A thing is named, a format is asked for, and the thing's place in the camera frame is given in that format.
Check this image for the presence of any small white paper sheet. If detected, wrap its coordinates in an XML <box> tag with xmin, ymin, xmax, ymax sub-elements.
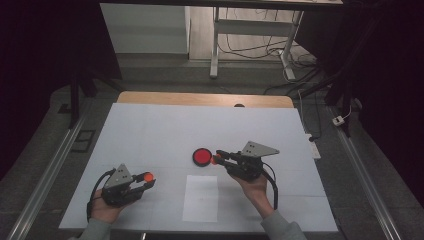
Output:
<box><xmin>181</xmin><ymin>174</ymin><xmax>220</xmax><ymax>224</ymax></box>

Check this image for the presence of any aluminium floor rail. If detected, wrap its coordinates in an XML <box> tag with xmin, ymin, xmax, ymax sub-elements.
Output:
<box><xmin>325</xmin><ymin>105</ymin><xmax>403</xmax><ymax>240</ymax></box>
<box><xmin>5</xmin><ymin>99</ymin><xmax>93</xmax><ymax>240</ymax></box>

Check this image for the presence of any dark curtain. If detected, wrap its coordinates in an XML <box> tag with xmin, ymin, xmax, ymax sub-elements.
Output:
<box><xmin>294</xmin><ymin>0</ymin><xmax>424</xmax><ymax>209</ymax></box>
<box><xmin>0</xmin><ymin>0</ymin><xmax>123</xmax><ymax>183</ymax></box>

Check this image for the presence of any person's left hand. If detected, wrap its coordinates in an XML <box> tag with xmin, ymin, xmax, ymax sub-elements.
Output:
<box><xmin>89</xmin><ymin>189</ymin><xmax>130</xmax><ymax>225</ymax></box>

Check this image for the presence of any black metal stand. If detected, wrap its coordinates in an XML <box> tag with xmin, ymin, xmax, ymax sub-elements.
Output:
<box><xmin>67</xmin><ymin>64</ymin><xmax>124</xmax><ymax>130</ymax></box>
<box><xmin>298</xmin><ymin>64</ymin><xmax>355</xmax><ymax>138</ymax></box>

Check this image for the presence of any white desk frame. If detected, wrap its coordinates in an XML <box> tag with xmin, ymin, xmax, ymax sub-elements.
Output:
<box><xmin>209</xmin><ymin>6</ymin><xmax>306</xmax><ymax>81</ymax></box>

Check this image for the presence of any pale grey cabinet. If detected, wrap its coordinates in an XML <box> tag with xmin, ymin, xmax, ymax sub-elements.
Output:
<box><xmin>99</xmin><ymin>3</ymin><xmax>191</xmax><ymax>55</ymax></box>

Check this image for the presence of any left hand-held gripper black cable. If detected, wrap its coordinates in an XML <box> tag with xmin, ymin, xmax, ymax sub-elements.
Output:
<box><xmin>86</xmin><ymin>167</ymin><xmax>117</xmax><ymax>223</ymax></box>

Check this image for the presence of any right hand-held gripper black cable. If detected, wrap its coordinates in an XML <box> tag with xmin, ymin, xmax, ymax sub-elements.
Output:
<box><xmin>261</xmin><ymin>161</ymin><xmax>280</xmax><ymax>211</ymax></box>

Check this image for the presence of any large white table cover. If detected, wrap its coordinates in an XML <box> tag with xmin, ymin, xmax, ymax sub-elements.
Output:
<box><xmin>58</xmin><ymin>102</ymin><xmax>339</xmax><ymax>234</ymax></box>

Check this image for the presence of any black floor cable tangle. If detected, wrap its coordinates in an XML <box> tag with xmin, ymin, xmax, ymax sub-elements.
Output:
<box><xmin>218</xmin><ymin>8</ymin><xmax>319</xmax><ymax>96</ymax></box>

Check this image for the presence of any round red ink pad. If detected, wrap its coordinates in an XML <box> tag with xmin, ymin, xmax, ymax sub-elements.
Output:
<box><xmin>192</xmin><ymin>147</ymin><xmax>214</xmax><ymax>168</ymax></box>

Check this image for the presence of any black floor socket plate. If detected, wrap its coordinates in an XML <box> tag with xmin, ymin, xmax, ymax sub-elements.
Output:
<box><xmin>71</xmin><ymin>129</ymin><xmax>97</xmax><ymax>154</ymax></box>

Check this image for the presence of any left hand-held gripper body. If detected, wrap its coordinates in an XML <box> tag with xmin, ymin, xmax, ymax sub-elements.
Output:
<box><xmin>100</xmin><ymin>163</ymin><xmax>145</xmax><ymax>208</ymax></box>

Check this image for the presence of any person's right hand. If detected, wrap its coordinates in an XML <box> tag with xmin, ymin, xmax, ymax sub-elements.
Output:
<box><xmin>229</xmin><ymin>172</ymin><xmax>275</xmax><ymax>220</ymax></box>

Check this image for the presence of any hand-held gripper black cable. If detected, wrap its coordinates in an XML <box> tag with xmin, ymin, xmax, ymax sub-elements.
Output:
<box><xmin>261</xmin><ymin>161</ymin><xmax>280</xmax><ymax>211</ymax></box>
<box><xmin>86</xmin><ymin>167</ymin><xmax>117</xmax><ymax>223</ymax></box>

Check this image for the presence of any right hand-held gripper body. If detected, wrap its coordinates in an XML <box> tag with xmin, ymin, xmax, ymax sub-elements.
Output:
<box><xmin>225</xmin><ymin>140</ymin><xmax>281</xmax><ymax>183</ymax></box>

